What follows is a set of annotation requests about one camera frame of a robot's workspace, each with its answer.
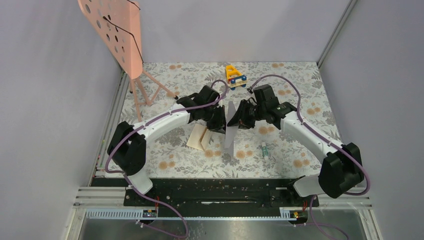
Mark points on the yellow blue toy car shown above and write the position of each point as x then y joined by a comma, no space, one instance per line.
235,78

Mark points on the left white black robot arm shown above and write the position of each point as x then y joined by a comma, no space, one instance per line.
128,145

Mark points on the green white glue stick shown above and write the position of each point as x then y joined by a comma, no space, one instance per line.
265,152

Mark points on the white slotted cable duct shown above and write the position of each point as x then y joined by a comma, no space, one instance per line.
152,214

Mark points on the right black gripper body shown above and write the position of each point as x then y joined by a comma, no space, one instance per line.
260,109

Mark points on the floral patterned table mat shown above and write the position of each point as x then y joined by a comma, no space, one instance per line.
293,82

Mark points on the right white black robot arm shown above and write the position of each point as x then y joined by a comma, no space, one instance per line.
340,163

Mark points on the pink perforated music stand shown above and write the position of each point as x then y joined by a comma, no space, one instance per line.
118,24

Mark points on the grey lavender envelope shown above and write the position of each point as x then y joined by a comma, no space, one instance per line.
230,132

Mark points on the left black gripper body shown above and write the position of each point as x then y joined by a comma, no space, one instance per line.
214,116

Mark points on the beige lined letter paper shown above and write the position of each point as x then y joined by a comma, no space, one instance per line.
199,138

